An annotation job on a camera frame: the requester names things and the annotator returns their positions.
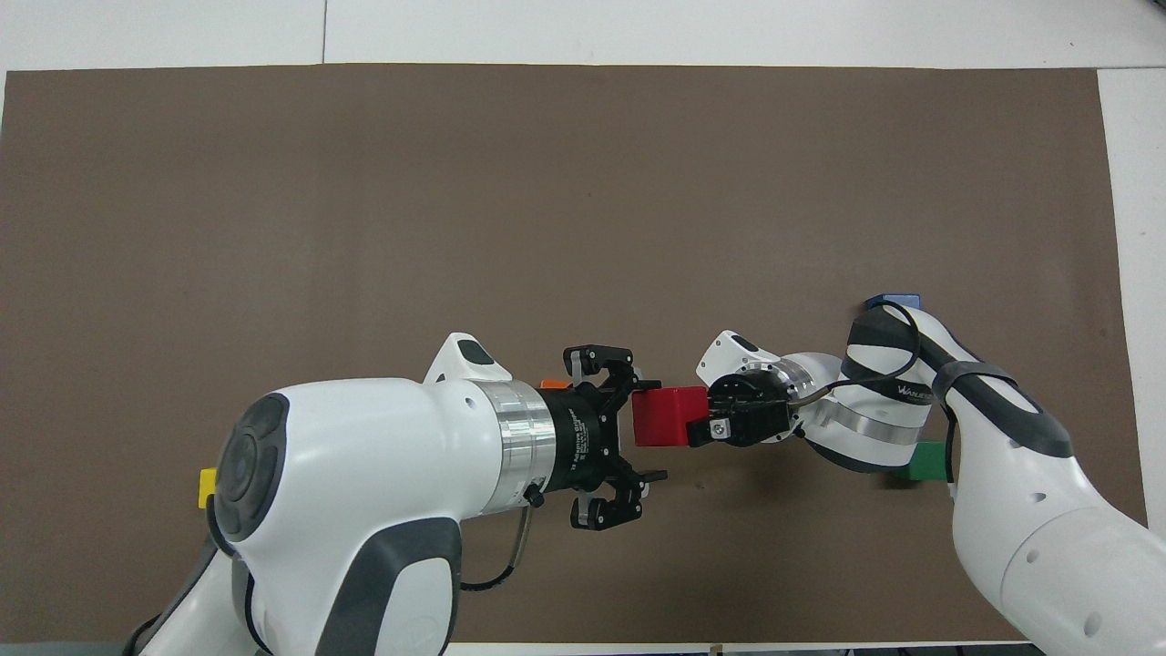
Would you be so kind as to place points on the red wooden block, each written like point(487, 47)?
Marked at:
point(669, 416)

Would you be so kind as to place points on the brown table mat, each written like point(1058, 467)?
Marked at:
point(455, 200)

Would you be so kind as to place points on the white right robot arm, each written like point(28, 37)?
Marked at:
point(1002, 474)

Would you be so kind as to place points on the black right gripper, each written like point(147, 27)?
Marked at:
point(751, 415)

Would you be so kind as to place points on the yellow wooden block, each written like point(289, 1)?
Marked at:
point(208, 487)

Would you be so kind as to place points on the blue wooden block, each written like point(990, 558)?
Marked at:
point(893, 301)

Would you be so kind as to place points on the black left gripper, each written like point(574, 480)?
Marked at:
point(583, 437)

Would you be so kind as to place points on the orange wooden block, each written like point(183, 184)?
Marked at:
point(553, 384)

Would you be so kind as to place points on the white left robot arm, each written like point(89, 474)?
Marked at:
point(364, 474)

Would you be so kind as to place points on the green wooden block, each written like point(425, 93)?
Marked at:
point(925, 462)

